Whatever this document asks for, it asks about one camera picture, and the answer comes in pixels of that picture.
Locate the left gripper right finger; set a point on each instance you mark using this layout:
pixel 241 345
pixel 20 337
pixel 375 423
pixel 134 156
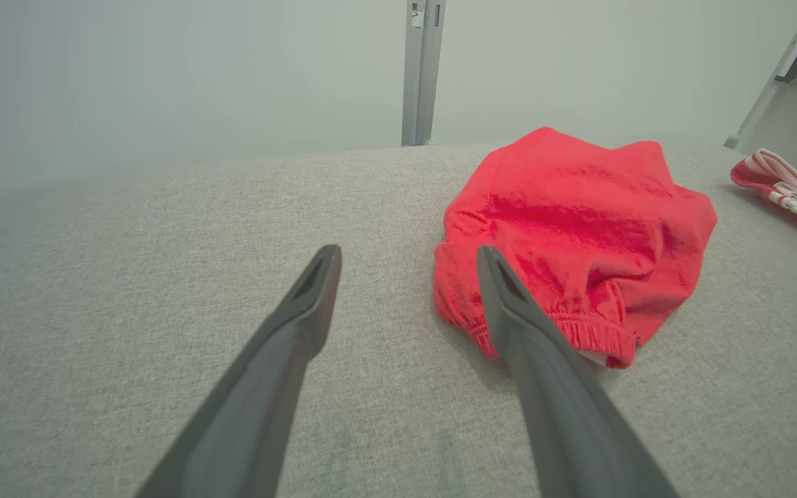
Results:
pixel 564 429

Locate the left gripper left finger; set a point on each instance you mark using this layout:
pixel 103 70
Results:
pixel 253 408

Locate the red shorts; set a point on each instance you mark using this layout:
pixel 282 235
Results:
pixel 578 221

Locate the red white Bulls jersey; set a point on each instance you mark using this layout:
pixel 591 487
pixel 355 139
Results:
pixel 796 194

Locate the grey metal upright post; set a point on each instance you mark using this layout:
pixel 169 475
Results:
pixel 420 76

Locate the grey slanted metal frame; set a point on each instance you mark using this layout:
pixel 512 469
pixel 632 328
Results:
pixel 771 76

